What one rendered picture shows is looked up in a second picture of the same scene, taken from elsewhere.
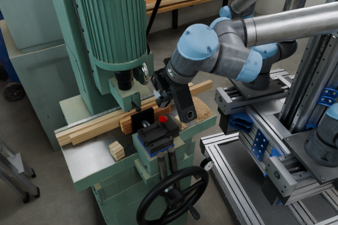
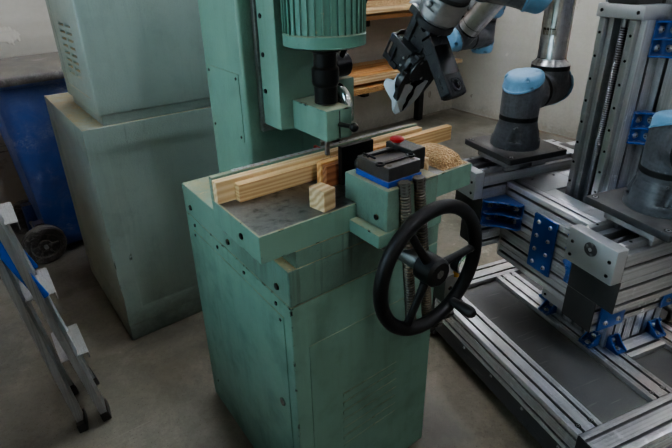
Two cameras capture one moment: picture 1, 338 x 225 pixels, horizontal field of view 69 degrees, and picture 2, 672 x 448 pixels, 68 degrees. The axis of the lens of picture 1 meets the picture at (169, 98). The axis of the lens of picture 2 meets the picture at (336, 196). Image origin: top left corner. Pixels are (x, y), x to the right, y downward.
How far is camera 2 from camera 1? 51 cm
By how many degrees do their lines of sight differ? 16
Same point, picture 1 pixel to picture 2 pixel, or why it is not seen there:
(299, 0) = not seen: outside the picture
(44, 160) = (112, 356)
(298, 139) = (611, 196)
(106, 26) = not seen: outside the picture
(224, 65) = not seen: outside the picture
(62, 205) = (159, 429)
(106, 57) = (314, 25)
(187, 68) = not seen: outside the picture
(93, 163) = (284, 217)
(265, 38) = not seen: outside the picture
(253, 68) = not seen: outside the picture
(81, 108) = not seen: hidden behind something
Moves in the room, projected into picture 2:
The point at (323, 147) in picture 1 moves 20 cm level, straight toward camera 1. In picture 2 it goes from (657, 185) to (638, 217)
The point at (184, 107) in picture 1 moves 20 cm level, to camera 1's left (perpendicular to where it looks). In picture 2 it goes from (447, 71) to (333, 75)
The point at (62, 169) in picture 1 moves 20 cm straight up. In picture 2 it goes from (153, 368) to (143, 325)
